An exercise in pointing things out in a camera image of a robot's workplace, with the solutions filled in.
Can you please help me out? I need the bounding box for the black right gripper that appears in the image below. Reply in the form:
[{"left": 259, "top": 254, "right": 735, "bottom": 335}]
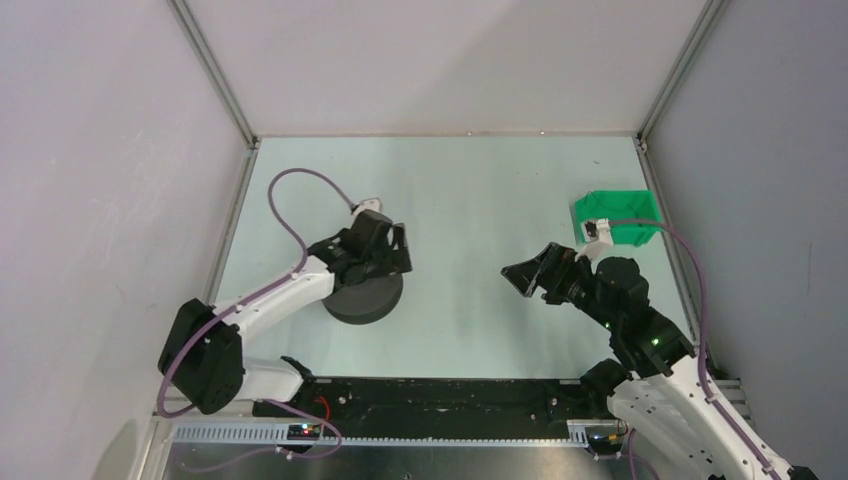
[{"left": 500, "top": 240, "right": 617, "bottom": 330}]

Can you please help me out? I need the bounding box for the dark grey cable spool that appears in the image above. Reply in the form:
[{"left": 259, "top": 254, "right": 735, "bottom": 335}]
[{"left": 322, "top": 275, "right": 404, "bottom": 325}]

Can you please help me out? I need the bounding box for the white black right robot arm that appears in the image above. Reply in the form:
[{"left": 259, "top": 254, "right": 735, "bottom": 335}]
[{"left": 501, "top": 243, "right": 815, "bottom": 479}]

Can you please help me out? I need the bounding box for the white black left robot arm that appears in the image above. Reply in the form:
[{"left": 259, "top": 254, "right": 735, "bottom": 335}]
[{"left": 157, "top": 209, "right": 412, "bottom": 417}]

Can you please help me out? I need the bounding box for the green plastic bin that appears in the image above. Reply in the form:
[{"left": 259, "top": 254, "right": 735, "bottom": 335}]
[{"left": 574, "top": 190, "right": 662, "bottom": 247}]

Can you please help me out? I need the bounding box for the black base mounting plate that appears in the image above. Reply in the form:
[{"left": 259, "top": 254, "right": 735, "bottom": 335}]
[{"left": 288, "top": 377, "right": 612, "bottom": 441}]

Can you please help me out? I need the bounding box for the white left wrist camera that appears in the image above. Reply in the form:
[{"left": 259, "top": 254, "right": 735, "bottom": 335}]
[{"left": 351, "top": 197, "right": 382, "bottom": 217}]

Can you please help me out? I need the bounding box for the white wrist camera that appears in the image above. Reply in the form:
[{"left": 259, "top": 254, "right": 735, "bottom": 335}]
[
  {"left": 577, "top": 218, "right": 614, "bottom": 261},
  {"left": 351, "top": 197, "right": 382, "bottom": 217}
]

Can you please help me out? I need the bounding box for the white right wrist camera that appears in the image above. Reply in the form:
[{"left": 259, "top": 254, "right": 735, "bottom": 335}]
[{"left": 577, "top": 218, "right": 614, "bottom": 261}]

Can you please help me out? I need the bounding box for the grey slotted cable duct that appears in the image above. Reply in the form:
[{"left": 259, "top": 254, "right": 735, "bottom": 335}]
[{"left": 170, "top": 423, "right": 598, "bottom": 446}]

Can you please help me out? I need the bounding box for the aluminium corner frame post left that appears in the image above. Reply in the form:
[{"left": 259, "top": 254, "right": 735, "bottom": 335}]
[{"left": 166, "top": 0, "right": 258, "bottom": 149}]

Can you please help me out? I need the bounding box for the aluminium corner frame post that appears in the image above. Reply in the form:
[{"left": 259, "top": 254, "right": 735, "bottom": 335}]
[
  {"left": 166, "top": 0, "right": 258, "bottom": 149},
  {"left": 637, "top": 0, "right": 730, "bottom": 143}
]

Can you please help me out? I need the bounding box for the aluminium corner frame post right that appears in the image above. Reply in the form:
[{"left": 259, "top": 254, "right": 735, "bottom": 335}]
[{"left": 637, "top": 0, "right": 730, "bottom": 143}]

